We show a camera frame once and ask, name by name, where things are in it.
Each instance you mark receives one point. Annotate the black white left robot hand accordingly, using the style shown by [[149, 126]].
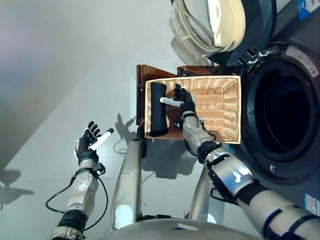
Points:
[[86, 150]]

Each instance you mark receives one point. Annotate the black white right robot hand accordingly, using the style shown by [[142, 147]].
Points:
[[187, 100]]

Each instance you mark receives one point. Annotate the long black cloth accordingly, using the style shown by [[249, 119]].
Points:
[[158, 110]]

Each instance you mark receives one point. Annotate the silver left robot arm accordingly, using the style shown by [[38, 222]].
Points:
[[80, 190]]

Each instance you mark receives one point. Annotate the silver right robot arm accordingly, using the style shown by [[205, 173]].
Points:
[[235, 180]]

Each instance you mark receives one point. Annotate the grey front-load washing machine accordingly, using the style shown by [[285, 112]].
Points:
[[295, 112]]

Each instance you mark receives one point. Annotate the rectangular wicker laundry basket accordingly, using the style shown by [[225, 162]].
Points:
[[217, 110]]

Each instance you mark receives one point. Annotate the glossy brown wooden stool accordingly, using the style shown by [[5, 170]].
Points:
[[147, 73]]

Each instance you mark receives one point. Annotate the round glass washer door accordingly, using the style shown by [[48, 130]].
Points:
[[220, 25]]

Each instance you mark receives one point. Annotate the silver right robot leg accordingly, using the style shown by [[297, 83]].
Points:
[[202, 197]]

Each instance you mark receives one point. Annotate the grey robot torso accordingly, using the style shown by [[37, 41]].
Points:
[[175, 231]]

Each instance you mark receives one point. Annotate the blue white QR sticker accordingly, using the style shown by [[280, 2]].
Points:
[[306, 8]]

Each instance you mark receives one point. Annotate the colourful energy label sticker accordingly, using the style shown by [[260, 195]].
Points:
[[312, 203]]

